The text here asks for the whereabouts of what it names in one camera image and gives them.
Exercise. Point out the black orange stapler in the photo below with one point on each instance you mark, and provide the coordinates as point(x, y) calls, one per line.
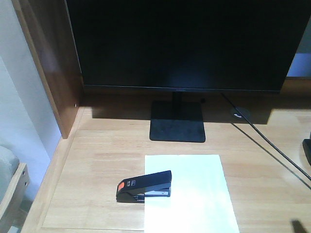
point(136, 189)

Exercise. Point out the white paper sheet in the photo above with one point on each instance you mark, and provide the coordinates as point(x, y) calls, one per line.
point(199, 200)

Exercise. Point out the wooden desk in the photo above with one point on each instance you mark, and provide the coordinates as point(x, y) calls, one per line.
point(105, 138)

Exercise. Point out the black computer monitor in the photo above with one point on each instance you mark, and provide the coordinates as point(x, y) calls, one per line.
point(186, 46)

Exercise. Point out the black keyboard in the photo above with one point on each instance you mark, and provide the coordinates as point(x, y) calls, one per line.
point(307, 149)

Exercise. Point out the beige wooden chair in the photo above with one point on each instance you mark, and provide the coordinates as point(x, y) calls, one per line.
point(14, 180)

